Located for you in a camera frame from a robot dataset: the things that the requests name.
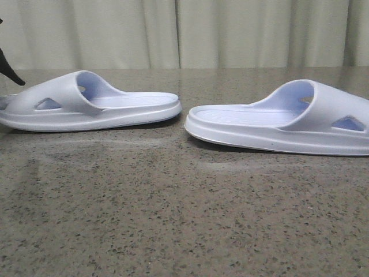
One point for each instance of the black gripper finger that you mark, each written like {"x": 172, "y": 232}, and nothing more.
{"x": 7, "y": 70}

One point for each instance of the light blue slipper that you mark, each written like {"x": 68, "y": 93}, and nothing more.
{"x": 84, "y": 101}
{"x": 301, "y": 116}

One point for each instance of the beige pleated curtain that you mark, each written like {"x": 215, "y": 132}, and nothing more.
{"x": 183, "y": 34}

